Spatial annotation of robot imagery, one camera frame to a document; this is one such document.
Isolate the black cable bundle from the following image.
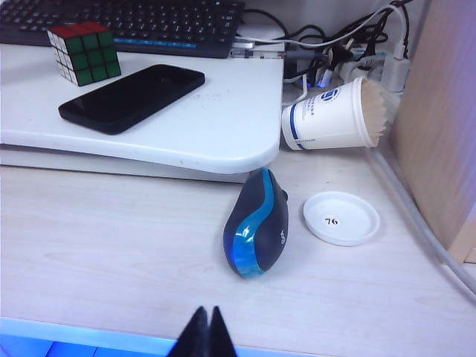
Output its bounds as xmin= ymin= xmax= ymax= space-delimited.
xmin=243 ymin=0 xmax=414 ymax=90

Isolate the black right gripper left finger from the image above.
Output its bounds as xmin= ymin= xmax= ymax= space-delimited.
xmin=169 ymin=305 xmax=211 ymax=357

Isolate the Rubik's cube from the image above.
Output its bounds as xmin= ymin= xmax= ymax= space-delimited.
xmin=47 ymin=21 xmax=122 ymax=87

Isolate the black computer keyboard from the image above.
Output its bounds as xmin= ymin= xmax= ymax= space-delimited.
xmin=0 ymin=0 xmax=246 ymax=60

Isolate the white desk riser platform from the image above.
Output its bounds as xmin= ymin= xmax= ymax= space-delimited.
xmin=0 ymin=24 xmax=286 ymax=184

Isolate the white round plastic lid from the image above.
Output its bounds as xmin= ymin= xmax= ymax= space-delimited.
xmin=302 ymin=190 xmax=381 ymax=247

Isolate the silver cable connector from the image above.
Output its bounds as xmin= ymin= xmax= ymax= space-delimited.
xmin=230 ymin=39 xmax=287 ymax=60

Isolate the small black box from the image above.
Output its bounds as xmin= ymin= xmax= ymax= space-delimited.
xmin=58 ymin=63 xmax=206 ymax=135

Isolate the white power strip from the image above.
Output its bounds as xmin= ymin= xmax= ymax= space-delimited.
xmin=284 ymin=48 xmax=384 ymax=89

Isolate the wooden sticks bundle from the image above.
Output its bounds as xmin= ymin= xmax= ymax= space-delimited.
xmin=362 ymin=77 xmax=401 ymax=141

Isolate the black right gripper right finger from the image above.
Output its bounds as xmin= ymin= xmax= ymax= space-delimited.
xmin=210 ymin=305 xmax=239 ymax=357

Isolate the white power adapter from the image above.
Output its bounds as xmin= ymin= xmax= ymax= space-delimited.
xmin=381 ymin=39 xmax=410 ymax=94

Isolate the black and blue computer mouse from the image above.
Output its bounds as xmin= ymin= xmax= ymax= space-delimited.
xmin=222 ymin=167 xmax=292 ymax=280

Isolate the side partition panel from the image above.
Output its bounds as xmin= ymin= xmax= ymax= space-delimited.
xmin=393 ymin=0 xmax=476 ymax=263

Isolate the thick white cable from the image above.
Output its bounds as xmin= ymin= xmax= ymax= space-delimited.
xmin=366 ymin=148 xmax=476 ymax=298

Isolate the white paper cup blue logo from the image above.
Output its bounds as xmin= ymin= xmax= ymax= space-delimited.
xmin=280 ymin=77 xmax=387 ymax=152

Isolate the thin white cable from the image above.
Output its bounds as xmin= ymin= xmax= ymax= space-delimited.
xmin=234 ymin=2 xmax=407 ymax=49

